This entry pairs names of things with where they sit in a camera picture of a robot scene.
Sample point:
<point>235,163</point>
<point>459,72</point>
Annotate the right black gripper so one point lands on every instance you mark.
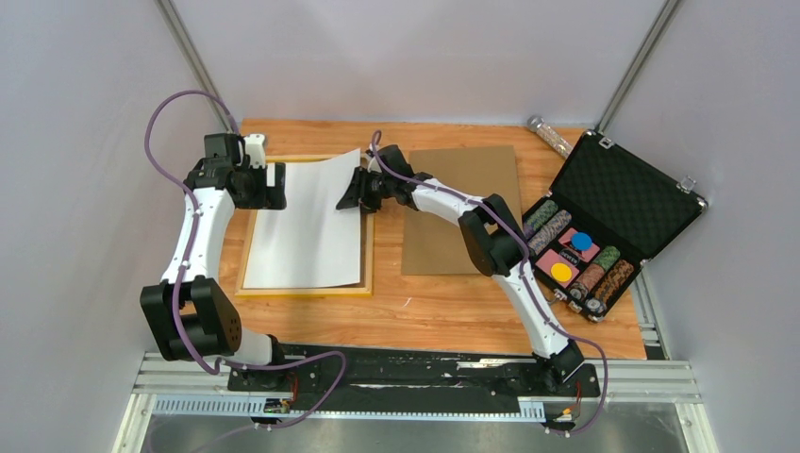
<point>361,178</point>

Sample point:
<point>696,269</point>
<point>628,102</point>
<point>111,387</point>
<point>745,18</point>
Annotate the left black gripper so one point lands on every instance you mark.
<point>268,197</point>

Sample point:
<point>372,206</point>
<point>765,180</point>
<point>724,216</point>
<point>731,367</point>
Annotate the sunset landscape photo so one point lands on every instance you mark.
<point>306,231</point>

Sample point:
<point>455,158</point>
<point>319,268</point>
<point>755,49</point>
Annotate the yellow wooden picture frame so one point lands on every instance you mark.
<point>306,291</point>

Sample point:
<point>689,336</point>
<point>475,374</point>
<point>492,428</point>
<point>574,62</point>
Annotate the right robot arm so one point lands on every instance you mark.
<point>493,240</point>

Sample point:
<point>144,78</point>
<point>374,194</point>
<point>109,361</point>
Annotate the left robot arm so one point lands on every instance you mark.
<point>188,312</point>

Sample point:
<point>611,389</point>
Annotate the yellow round chip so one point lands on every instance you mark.
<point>561,272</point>

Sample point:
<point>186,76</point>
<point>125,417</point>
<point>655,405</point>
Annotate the blue round chip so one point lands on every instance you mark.
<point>581,241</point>

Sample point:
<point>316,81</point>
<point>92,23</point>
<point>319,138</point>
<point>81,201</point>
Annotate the black aluminium chip case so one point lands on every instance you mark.
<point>629,208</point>

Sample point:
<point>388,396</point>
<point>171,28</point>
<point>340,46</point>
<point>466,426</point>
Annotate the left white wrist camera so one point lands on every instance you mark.
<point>254,148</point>

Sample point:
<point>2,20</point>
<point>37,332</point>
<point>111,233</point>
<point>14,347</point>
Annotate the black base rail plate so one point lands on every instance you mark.
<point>382,383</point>

